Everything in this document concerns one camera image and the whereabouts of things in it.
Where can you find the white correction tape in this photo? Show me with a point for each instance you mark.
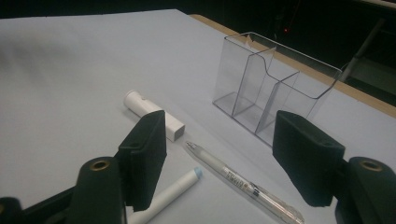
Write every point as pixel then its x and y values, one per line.
pixel 137 102

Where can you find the white marker pen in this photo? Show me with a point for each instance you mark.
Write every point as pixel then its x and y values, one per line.
pixel 174 189

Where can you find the clear acrylic pen holder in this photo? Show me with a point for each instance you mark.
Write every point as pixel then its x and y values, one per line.
pixel 249 93

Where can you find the white table mat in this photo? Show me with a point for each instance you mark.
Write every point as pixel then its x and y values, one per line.
pixel 62 93

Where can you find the grey metal stand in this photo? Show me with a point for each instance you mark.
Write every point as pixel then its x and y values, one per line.
pixel 364 49

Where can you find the clear ballpoint pen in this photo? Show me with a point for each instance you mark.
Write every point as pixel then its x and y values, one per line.
pixel 218 168

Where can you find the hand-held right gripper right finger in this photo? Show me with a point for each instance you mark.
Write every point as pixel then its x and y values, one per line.
pixel 308 161

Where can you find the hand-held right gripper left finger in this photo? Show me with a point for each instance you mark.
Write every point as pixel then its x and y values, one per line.
pixel 141 161

